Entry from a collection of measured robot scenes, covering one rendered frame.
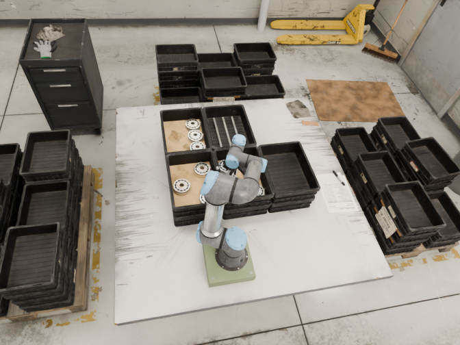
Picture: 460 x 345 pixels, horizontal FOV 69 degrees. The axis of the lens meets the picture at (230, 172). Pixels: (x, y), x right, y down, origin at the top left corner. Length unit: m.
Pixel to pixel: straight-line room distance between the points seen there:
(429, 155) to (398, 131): 0.43
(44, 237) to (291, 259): 1.56
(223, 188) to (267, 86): 2.29
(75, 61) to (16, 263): 1.54
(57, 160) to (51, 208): 0.37
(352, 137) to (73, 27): 2.75
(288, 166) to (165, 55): 1.94
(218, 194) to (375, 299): 1.90
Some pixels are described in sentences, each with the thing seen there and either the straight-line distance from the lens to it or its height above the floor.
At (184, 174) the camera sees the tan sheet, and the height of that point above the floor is 0.83.
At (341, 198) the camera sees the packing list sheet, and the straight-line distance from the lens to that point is 2.41.
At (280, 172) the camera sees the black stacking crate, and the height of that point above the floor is 0.83.
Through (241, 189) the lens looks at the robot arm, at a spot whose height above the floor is 1.39.
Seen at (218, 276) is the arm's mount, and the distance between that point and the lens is 1.90.
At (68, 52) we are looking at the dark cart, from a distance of 3.13.
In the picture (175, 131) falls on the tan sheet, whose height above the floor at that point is 0.83.
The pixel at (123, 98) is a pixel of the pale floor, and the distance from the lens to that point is 3.94.
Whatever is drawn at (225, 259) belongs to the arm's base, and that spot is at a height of 0.80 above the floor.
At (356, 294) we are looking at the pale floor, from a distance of 2.95.
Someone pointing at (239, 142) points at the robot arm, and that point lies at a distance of 1.83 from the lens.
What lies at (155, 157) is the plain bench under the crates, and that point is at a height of 0.70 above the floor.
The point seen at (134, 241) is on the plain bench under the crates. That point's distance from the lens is 2.07.
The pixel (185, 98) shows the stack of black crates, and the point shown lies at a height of 0.27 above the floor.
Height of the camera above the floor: 2.55
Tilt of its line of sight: 53 degrees down
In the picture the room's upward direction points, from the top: 9 degrees clockwise
